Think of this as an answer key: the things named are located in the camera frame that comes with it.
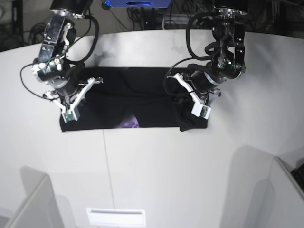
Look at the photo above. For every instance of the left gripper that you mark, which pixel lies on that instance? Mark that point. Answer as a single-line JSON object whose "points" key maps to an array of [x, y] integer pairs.
{"points": [[203, 83]]}

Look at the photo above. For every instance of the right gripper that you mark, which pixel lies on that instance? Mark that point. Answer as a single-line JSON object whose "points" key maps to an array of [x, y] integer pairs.
{"points": [[66, 88]]}

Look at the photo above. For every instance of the black T-shirt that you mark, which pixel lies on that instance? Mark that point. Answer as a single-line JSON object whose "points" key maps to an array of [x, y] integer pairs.
{"points": [[133, 97]]}

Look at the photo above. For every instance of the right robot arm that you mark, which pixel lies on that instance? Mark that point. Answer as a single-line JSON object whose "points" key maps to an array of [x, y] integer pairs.
{"points": [[52, 65]]}

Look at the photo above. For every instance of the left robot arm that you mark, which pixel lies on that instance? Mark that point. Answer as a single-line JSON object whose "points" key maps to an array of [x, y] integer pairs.
{"points": [[225, 56]]}

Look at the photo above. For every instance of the white power strip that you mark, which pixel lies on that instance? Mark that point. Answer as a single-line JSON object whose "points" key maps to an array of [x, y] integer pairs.
{"points": [[175, 21]]}

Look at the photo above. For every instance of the blue box with oval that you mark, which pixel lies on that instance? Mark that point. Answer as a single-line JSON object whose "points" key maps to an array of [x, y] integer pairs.
{"points": [[137, 3]]}

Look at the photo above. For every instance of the white left partition panel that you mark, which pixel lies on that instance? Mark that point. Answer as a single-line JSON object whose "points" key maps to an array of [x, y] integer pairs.
{"points": [[39, 209]]}

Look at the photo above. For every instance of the white partition panel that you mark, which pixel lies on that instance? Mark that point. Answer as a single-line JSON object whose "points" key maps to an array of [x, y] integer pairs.
{"points": [[278, 201], [39, 209]]}

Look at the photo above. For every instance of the white right partition panel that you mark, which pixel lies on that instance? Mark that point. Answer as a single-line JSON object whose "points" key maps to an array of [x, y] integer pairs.
{"points": [[278, 201]]}

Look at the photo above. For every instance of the black keyboard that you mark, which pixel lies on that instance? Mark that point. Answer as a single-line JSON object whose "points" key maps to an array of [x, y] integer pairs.
{"points": [[298, 175]]}

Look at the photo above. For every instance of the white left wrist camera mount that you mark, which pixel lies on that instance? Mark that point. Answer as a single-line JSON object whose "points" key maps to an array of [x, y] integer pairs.
{"points": [[200, 104]]}

